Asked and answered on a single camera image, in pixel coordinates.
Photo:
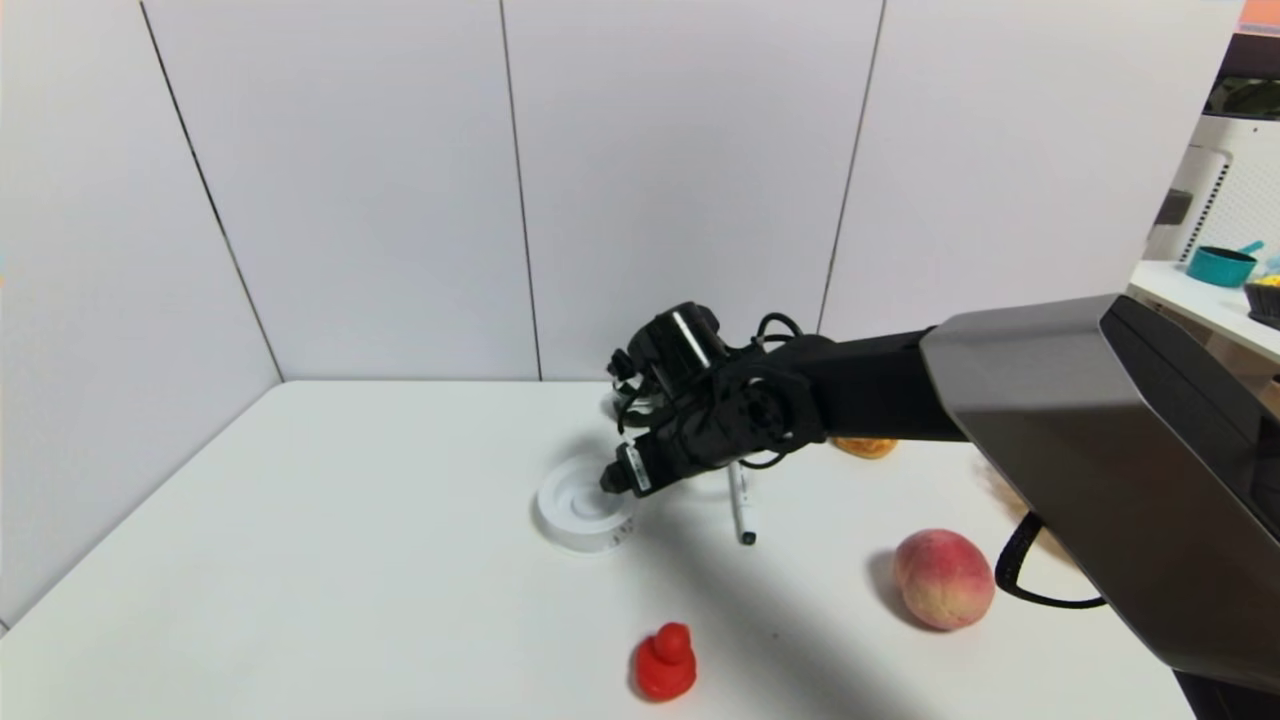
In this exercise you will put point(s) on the white perforated appliance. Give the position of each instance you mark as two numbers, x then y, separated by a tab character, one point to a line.
1235	190

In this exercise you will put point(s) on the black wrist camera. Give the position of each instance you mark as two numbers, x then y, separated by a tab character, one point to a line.
680	345

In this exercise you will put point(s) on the red yellow peach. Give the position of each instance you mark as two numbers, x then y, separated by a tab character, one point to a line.
945	580

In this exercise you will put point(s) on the red toy duck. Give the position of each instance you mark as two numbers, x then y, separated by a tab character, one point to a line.
665	665

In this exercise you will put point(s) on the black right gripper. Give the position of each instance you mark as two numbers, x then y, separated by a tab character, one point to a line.
634	468

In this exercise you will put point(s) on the golden cream puff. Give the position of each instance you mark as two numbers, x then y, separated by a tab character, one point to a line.
865	447

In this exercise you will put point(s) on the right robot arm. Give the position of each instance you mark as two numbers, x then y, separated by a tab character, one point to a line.
1100	440

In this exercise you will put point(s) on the white marker pen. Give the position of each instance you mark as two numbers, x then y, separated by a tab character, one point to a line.
741	505

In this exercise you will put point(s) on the yellow woven basket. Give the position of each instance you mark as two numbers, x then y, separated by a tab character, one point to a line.
1003	490

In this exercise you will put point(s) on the white side table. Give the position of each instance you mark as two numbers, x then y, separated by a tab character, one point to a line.
1200	305

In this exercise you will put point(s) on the white round plastic container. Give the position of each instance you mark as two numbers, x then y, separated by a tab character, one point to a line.
575	510

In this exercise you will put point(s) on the black bowl with yellow contents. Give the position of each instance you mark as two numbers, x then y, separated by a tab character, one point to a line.
1265	300

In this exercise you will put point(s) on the teal pot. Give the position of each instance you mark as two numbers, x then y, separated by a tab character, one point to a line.
1220	266

